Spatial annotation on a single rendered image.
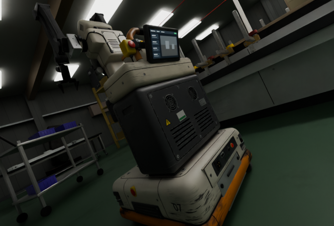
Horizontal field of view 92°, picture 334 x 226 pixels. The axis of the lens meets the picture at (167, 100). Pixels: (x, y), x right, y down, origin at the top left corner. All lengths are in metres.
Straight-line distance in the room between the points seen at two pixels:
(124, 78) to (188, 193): 0.52
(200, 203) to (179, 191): 0.08
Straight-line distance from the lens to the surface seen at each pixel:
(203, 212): 0.72
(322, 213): 0.87
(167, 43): 0.90
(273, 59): 1.79
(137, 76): 0.71
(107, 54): 1.16
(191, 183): 0.68
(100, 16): 1.75
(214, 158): 0.80
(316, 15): 2.00
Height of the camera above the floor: 0.56
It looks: 2 degrees up
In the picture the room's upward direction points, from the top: 24 degrees counter-clockwise
